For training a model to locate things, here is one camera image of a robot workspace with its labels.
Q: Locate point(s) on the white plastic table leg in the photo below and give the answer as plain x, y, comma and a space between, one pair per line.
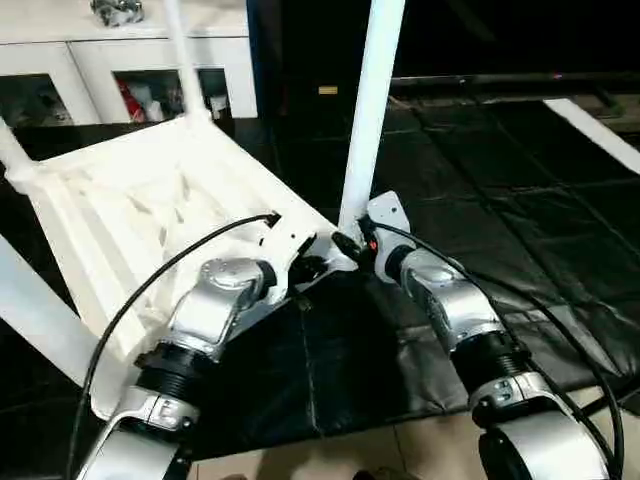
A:
15, 150
185, 55
40, 310
370, 110

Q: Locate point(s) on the white plastic table top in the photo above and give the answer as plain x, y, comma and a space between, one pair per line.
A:
140, 200

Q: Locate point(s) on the black work mat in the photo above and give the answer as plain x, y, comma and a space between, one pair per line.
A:
500, 200

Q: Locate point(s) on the tan label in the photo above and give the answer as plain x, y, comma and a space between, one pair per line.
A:
328, 90

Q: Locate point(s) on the white cup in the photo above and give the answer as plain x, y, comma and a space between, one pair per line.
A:
217, 104

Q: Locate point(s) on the red bottle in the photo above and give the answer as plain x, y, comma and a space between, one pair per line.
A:
130, 102

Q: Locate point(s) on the black stand foot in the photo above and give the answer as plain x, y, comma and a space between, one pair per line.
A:
610, 395

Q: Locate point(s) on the white glass door cabinet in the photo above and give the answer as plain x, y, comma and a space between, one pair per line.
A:
120, 50

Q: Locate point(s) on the grey metallic ornament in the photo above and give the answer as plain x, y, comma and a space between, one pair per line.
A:
117, 11

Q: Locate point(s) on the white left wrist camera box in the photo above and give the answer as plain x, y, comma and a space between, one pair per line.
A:
292, 245

